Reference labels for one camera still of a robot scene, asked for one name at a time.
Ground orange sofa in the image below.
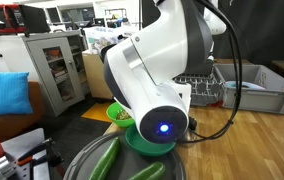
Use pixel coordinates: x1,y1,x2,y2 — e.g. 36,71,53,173
0,81,46,143

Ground pale blue plate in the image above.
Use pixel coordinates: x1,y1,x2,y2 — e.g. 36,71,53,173
224,80,267,91

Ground blue pillow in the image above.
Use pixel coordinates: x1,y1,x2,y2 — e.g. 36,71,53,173
0,71,34,120

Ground grey plastic crate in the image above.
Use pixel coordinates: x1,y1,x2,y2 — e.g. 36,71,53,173
213,63,284,116

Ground red tape strip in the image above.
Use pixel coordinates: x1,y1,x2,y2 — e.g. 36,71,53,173
210,100,224,108

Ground short green cucumber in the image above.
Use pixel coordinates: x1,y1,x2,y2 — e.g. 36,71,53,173
128,161,167,180

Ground black monitor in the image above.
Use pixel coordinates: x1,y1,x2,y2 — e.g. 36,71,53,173
18,4,52,34

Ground bright green plastic bowl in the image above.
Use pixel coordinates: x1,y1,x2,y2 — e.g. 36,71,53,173
106,101,136,129

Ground grey dish rack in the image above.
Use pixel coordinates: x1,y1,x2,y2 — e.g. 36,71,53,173
173,59,224,108

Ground orange floor mat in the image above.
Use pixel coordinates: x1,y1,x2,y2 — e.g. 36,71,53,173
80,101,114,124

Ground teal green plate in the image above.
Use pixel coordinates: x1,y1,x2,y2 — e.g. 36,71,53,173
125,124,177,158

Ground beige wooden cabinet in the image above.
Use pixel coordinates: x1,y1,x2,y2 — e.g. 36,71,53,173
81,49,115,100

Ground grey glass door cabinet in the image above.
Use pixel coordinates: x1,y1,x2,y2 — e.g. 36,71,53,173
21,30,86,118

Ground dark grey round tray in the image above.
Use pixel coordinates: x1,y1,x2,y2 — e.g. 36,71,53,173
63,129,187,180

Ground translucent plastic storage bin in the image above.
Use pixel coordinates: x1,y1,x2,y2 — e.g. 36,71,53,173
82,25,138,54

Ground long green cucumber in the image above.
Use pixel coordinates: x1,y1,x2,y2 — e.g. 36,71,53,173
88,136,122,180

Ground black clamp tool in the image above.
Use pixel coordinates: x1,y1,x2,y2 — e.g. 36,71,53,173
16,137,65,169

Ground pale green seeds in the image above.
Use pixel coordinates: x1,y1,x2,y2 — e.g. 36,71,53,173
116,109,131,121

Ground grey metal stand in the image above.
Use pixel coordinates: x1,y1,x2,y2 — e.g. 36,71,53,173
0,128,51,180

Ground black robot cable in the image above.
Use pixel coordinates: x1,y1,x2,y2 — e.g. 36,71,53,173
176,0,244,144

